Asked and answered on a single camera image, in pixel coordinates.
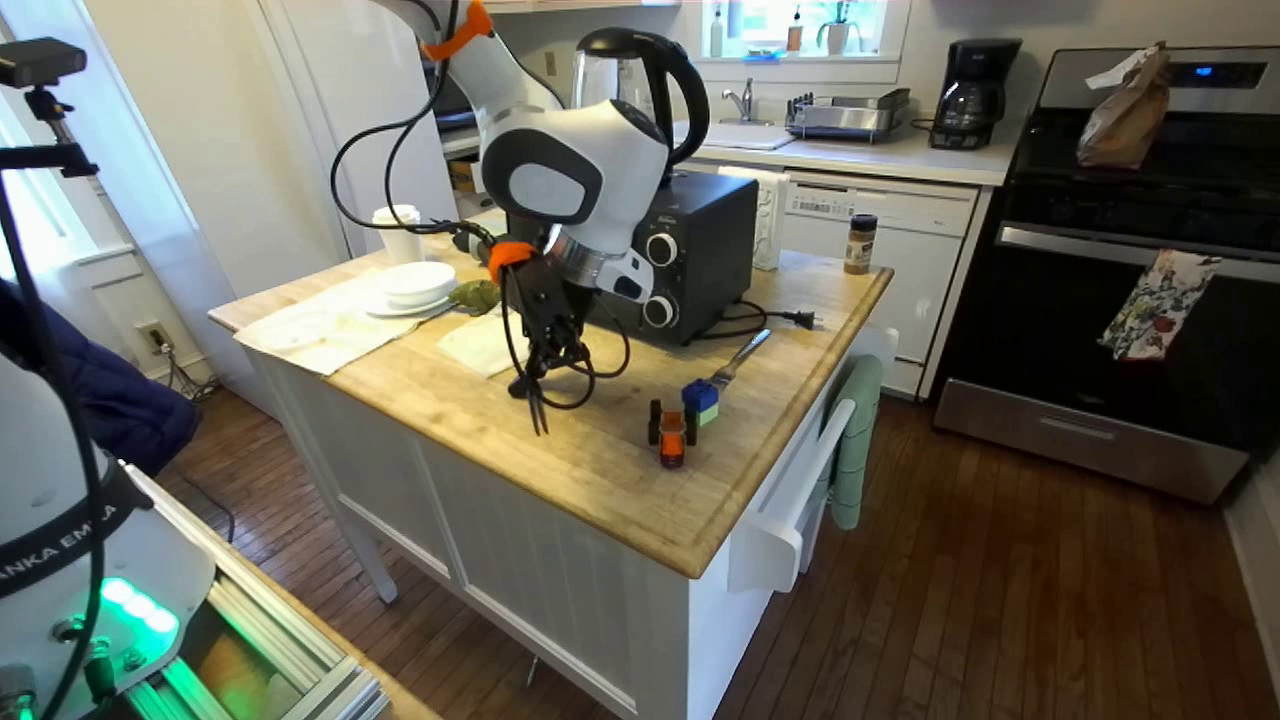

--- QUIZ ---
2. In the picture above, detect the brown paper bag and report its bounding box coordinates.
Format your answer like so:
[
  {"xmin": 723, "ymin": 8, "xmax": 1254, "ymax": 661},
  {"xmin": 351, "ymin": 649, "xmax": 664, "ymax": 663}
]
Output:
[{"xmin": 1072, "ymin": 37, "xmax": 1174, "ymax": 174}]

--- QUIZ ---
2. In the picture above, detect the white wall outlet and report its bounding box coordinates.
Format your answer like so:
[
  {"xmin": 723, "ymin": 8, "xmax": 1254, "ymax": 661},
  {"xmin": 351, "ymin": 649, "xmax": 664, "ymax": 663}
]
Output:
[{"xmin": 130, "ymin": 316, "xmax": 174, "ymax": 361}]

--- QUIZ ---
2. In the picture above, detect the white bowl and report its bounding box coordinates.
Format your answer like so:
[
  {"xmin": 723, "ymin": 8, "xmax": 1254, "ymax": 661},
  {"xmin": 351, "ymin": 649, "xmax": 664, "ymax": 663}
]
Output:
[{"xmin": 376, "ymin": 254, "xmax": 459, "ymax": 299}]

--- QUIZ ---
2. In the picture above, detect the metal faucet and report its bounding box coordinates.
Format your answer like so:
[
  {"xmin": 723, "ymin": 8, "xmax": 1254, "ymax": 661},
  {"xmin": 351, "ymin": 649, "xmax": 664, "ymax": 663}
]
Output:
[{"xmin": 716, "ymin": 76, "xmax": 761, "ymax": 128}]

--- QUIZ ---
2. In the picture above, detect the black oven power cable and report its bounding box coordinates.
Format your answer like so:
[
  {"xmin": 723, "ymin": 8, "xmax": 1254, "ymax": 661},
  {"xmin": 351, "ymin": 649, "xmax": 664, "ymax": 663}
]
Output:
[{"xmin": 697, "ymin": 296, "xmax": 818, "ymax": 342}]

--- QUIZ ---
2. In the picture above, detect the glass electric kettle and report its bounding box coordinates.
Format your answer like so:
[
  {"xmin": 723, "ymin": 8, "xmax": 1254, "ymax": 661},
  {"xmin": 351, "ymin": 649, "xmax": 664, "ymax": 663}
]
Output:
[{"xmin": 570, "ymin": 24, "xmax": 716, "ymax": 183}]

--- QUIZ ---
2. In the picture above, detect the kitchen window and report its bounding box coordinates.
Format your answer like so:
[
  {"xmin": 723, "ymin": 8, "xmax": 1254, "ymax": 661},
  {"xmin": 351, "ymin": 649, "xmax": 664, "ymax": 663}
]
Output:
[{"xmin": 691, "ymin": 0, "xmax": 917, "ymax": 66}]

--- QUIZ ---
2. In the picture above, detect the dark blue cloth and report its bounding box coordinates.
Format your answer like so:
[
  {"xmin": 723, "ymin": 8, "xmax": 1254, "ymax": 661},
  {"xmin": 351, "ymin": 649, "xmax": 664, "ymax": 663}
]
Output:
[{"xmin": 0, "ymin": 274, "xmax": 202, "ymax": 476}]

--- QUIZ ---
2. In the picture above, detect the black coffee maker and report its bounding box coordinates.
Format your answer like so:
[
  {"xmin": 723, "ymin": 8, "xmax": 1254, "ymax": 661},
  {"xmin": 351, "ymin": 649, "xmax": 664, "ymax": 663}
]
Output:
[{"xmin": 926, "ymin": 37, "xmax": 1026, "ymax": 153}]

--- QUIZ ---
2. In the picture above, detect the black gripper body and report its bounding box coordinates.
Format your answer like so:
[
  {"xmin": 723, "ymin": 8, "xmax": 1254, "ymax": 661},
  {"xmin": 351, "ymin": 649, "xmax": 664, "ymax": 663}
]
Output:
[{"xmin": 507, "ymin": 250, "xmax": 598, "ymax": 351}]

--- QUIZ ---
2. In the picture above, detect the aluminium robot platform frame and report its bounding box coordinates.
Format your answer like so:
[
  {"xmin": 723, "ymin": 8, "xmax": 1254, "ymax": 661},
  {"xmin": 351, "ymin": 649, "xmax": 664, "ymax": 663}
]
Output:
[{"xmin": 77, "ymin": 465, "xmax": 443, "ymax": 720}]

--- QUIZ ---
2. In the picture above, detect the white soap bottle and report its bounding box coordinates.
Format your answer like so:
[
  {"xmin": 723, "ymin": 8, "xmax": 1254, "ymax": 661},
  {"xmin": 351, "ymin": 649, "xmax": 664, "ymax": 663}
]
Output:
[{"xmin": 702, "ymin": 0, "xmax": 735, "ymax": 59}]

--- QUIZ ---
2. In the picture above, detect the grey dish rack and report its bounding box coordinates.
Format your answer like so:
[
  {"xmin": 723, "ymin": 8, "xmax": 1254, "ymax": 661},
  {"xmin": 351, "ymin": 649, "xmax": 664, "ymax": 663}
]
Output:
[{"xmin": 779, "ymin": 82, "xmax": 917, "ymax": 147}]

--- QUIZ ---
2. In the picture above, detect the spice jar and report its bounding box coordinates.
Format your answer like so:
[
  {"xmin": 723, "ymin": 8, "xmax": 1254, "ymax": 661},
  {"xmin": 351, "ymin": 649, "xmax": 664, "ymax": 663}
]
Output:
[{"xmin": 840, "ymin": 207, "xmax": 883, "ymax": 280}]

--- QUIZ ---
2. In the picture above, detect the large white paper towel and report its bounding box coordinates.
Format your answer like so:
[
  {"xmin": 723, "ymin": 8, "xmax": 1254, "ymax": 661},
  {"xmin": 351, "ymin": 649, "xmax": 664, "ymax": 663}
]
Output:
[{"xmin": 230, "ymin": 273, "xmax": 431, "ymax": 381}]

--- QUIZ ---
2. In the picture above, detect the green hanging towel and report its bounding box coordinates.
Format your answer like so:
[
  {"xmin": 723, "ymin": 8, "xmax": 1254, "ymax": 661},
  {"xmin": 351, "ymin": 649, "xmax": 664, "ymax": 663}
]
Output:
[{"xmin": 825, "ymin": 351, "xmax": 886, "ymax": 537}]

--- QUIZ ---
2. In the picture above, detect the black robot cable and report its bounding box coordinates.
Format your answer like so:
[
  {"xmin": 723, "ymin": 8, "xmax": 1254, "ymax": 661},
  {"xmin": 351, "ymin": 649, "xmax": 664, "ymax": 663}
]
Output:
[{"xmin": 328, "ymin": 0, "xmax": 636, "ymax": 415}]

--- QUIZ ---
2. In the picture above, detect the dark round object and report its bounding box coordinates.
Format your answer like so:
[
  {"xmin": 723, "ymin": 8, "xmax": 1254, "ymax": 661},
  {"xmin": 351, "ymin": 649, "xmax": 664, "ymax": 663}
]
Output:
[{"xmin": 643, "ymin": 397, "xmax": 691, "ymax": 470}]

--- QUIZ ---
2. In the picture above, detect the white lidded paper cup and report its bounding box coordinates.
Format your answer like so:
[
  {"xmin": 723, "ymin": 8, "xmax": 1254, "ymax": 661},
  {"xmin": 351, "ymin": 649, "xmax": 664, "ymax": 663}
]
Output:
[{"xmin": 366, "ymin": 199, "xmax": 429, "ymax": 263}]

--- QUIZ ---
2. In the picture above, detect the green toy figure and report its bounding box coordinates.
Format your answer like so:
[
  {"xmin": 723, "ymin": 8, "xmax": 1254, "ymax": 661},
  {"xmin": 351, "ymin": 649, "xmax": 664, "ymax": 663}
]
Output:
[{"xmin": 449, "ymin": 274, "xmax": 503, "ymax": 321}]

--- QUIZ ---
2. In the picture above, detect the white island towel rail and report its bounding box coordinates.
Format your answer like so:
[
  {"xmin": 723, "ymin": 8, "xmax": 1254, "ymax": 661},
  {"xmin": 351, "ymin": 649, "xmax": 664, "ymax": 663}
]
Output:
[{"xmin": 723, "ymin": 397, "xmax": 860, "ymax": 595}]

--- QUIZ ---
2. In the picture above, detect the floral dish towel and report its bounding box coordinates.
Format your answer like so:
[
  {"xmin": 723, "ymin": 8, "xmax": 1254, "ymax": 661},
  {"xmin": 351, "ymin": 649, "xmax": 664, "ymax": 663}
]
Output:
[{"xmin": 1096, "ymin": 249, "xmax": 1220, "ymax": 368}]

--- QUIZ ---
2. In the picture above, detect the black steel stove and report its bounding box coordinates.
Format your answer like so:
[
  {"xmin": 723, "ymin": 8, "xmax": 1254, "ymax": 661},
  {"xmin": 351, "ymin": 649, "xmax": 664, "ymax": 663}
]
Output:
[{"xmin": 932, "ymin": 44, "xmax": 1280, "ymax": 509}]

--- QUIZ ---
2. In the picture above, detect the white kitchen sink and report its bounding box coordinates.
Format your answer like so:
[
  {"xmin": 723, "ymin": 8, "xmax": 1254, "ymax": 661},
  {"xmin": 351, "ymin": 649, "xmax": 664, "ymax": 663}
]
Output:
[{"xmin": 697, "ymin": 121, "xmax": 796, "ymax": 154}]

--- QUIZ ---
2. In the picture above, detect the white plate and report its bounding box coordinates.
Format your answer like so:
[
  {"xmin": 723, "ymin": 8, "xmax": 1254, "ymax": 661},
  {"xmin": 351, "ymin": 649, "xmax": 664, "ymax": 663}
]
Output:
[{"xmin": 360, "ymin": 280, "xmax": 459, "ymax": 324}]

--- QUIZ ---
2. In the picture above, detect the white kitchen island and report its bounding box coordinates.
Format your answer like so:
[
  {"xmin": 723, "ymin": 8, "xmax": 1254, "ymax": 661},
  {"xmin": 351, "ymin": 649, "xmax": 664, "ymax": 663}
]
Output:
[{"xmin": 202, "ymin": 243, "xmax": 901, "ymax": 720}]

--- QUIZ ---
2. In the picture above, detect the black camera on stand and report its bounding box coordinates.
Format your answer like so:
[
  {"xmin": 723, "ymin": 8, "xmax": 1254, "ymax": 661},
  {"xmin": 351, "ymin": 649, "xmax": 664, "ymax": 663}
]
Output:
[{"xmin": 0, "ymin": 37, "xmax": 112, "ymax": 403}]

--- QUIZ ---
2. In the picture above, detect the white dishwasher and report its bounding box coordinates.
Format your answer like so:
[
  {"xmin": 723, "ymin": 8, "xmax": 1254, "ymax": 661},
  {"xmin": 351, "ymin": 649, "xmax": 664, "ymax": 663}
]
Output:
[{"xmin": 777, "ymin": 172, "xmax": 983, "ymax": 400}]

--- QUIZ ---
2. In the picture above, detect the black toaster oven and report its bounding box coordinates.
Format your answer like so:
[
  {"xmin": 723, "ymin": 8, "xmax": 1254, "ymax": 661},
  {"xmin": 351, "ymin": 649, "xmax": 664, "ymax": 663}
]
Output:
[{"xmin": 579, "ymin": 162, "xmax": 761, "ymax": 351}]

